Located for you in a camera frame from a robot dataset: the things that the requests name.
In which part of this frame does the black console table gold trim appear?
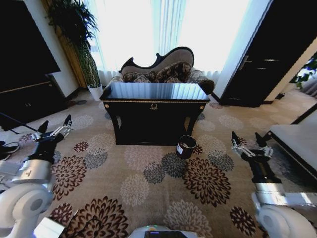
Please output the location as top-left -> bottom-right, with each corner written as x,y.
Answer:
100,82 -> 211,146

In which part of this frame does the white sheer curtain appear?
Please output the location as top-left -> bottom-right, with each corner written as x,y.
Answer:
83,0 -> 273,80

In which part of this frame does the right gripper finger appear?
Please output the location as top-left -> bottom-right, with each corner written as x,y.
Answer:
254,132 -> 273,158
231,131 -> 254,157

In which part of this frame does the pale bed with dark frame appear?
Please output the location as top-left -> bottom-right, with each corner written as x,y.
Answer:
263,103 -> 317,176

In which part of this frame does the looped black cable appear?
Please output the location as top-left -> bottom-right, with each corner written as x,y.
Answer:
0,140 -> 20,160

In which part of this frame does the gold drape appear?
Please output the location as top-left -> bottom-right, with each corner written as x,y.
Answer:
41,0 -> 88,88

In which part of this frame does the dark television cabinet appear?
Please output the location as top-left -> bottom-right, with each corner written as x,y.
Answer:
0,73 -> 68,131

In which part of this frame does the large floral cushion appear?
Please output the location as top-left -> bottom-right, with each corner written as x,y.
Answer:
155,61 -> 193,84

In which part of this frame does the white robot front shell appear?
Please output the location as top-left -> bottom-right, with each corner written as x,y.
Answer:
128,224 -> 199,238

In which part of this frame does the white plant pot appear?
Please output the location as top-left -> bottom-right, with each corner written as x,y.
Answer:
87,83 -> 104,101

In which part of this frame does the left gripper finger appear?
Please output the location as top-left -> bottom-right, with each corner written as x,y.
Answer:
31,120 -> 54,142
53,114 -> 74,137

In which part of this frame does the tall green potted plant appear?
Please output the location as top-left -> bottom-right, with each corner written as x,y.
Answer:
46,0 -> 102,89

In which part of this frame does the thin black cable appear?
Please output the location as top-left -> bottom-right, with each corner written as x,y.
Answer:
0,112 -> 38,131

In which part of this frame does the black door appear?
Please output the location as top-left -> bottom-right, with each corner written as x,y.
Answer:
219,0 -> 317,108

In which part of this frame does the dark round trash bin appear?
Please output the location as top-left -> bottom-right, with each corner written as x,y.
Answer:
175,134 -> 198,160

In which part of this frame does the curved patterned chaise sofa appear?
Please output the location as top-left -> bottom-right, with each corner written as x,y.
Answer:
108,46 -> 215,95

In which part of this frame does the leafy green plant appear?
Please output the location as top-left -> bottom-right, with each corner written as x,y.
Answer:
290,51 -> 317,90

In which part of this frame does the small floral cushion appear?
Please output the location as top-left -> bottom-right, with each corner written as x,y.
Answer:
122,71 -> 157,84

